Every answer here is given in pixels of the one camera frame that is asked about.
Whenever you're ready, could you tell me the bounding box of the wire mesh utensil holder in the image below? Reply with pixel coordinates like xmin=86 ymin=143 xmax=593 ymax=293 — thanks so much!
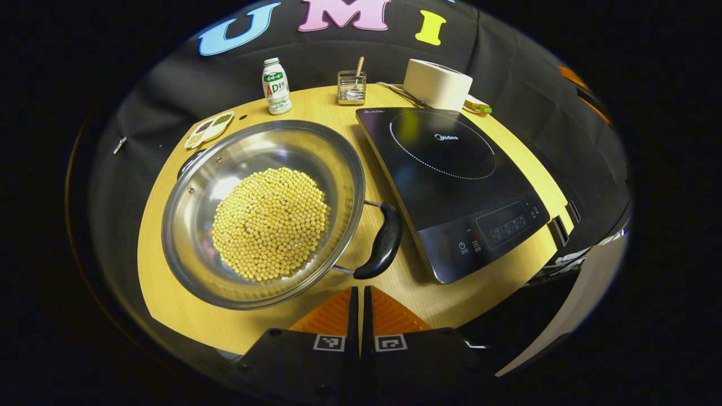
xmin=337 ymin=70 xmax=367 ymax=106

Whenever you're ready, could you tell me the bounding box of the white panel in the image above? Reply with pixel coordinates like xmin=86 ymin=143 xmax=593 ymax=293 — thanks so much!
xmin=496 ymin=234 xmax=628 ymax=377

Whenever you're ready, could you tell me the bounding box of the stainless steel pot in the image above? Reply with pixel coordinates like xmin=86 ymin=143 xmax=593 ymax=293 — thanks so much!
xmin=162 ymin=120 xmax=404 ymax=311

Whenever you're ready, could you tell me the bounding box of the black induction cooktop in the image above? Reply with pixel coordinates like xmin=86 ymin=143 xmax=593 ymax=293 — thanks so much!
xmin=355 ymin=107 xmax=551 ymax=284

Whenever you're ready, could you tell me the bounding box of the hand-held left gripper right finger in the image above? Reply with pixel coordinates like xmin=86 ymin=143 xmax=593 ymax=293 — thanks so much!
xmin=361 ymin=286 xmax=486 ymax=398

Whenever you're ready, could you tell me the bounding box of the toaster power cable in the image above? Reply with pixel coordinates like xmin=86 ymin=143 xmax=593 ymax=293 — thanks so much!
xmin=377 ymin=82 xmax=429 ymax=109

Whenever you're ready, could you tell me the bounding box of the white drink bottle green label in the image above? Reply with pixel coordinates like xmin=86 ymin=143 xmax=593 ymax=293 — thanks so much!
xmin=262 ymin=58 xmax=293 ymax=116

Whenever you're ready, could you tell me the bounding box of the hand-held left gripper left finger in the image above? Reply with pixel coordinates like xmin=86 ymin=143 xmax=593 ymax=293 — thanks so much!
xmin=240 ymin=286 xmax=360 ymax=398

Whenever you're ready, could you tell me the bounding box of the white toaster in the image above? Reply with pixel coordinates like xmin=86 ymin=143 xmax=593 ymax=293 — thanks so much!
xmin=403 ymin=59 xmax=473 ymax=111

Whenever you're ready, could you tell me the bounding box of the black backdrop cloth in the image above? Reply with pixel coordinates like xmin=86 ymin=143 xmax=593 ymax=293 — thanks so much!
xmin=68 ymin=0 xmax=632 ymax=339

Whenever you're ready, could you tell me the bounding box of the black bracket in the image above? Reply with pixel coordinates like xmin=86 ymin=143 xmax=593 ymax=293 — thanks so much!
xmin=550 ymin=216 xmax=569 ymax=248

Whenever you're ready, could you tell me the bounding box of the white divided bean dish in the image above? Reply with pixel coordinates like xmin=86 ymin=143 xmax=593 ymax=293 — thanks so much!
xmin=184 ymin=111 xmax=235 ymax=149

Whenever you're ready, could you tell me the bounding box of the pile of soybeans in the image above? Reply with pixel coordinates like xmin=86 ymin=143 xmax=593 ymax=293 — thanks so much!
xmin=212 ymin=167 xmax=331 ymax=281

